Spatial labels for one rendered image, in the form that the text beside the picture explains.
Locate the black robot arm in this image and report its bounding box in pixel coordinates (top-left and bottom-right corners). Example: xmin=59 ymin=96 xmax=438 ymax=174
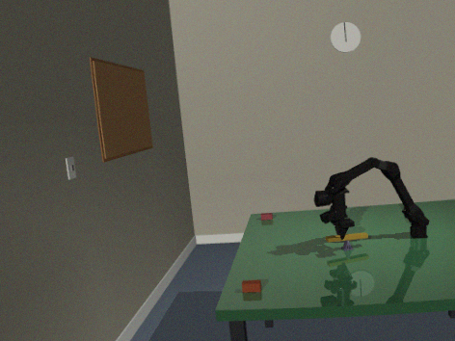
xmin=313 ymin=157 xmax=430 ymax=238

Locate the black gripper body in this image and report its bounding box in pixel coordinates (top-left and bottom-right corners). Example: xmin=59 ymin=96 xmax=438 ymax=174
xmin=331 ymin=204 xmax=355 ymax=228

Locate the yellow bar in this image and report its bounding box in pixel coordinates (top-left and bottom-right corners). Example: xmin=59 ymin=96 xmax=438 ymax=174
xmin=326 ymin=233 xmax=368 ymax=242

